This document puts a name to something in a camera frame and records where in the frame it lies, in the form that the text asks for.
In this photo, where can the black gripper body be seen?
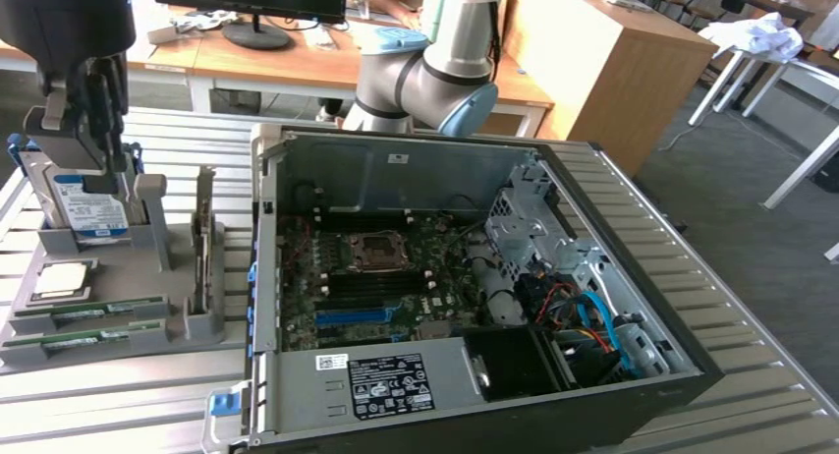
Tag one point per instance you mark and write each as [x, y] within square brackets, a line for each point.
[66, 17]

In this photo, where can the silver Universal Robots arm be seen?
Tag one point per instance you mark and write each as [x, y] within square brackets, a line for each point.
[453, 56]

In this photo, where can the person's bare forearm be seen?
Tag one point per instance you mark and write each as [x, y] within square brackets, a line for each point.
[394, 4]

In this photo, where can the green RAM stick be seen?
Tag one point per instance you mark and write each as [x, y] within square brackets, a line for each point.
[93, 310]
[86, 337]

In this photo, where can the black RAM slot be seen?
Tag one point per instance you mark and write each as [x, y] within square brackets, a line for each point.
[377, 294]
[377, 276]
[377, 282]
[377, 288]

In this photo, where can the hard disk with blue label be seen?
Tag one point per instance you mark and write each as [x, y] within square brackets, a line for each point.
[93, 208]

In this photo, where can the white clutter on desk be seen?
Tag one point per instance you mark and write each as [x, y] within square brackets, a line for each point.
[194, 24]

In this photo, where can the silver CPU chip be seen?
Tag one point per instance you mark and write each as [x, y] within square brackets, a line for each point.
[62, 281]

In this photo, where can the grey printed parts rack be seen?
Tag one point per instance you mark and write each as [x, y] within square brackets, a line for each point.
[158, 287]

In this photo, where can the white case sticker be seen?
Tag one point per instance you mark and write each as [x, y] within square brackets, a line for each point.
[400, 157]

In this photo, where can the metal CPU socket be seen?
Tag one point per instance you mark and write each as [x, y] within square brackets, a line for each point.
[378, 252]

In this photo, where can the blue expansion slot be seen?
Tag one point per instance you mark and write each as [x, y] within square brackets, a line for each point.
[352, 317]

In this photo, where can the green motherboard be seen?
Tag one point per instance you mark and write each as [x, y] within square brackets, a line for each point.
[374, 301]

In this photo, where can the black expansion slot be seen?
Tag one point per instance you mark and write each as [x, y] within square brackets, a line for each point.
[358, 335]

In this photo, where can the blue case release latch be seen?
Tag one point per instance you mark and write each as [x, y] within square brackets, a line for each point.
[226, 405]

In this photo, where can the grey power supply unit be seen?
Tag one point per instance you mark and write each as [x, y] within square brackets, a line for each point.
[309, 395]

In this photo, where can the grey chipset heatsink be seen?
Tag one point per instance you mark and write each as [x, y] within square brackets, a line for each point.
[436, 332]

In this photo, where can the perforated metal disk bay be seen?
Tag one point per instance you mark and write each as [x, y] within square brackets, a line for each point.
[525, 218]

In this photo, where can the black printed label sticker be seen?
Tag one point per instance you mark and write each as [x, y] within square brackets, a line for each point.
[393, 386]

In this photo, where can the black fan shroud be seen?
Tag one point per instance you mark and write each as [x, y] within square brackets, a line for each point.
[509, 360]

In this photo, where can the wooden cabinet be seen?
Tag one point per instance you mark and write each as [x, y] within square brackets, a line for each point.
[610, 71]

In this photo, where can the black open PC case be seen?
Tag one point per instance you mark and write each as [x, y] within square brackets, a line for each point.
[590, 257]

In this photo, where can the black chair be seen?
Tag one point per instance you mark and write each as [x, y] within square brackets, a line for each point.
[696, 2]

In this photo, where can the crumpled white paper bag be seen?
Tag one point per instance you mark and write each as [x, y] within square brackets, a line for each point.
[761, 34]

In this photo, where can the graphics card with metal bracket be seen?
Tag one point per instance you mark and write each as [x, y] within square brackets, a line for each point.
[206, 238]

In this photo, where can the wooden desk with white frame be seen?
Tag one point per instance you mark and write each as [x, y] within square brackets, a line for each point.
[295, 66]

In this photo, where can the white plastic cylinder duct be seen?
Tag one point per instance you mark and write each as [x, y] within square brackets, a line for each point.
[496, 287]

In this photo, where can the white metal table frame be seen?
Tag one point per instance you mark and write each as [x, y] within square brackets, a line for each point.
[800, 144]

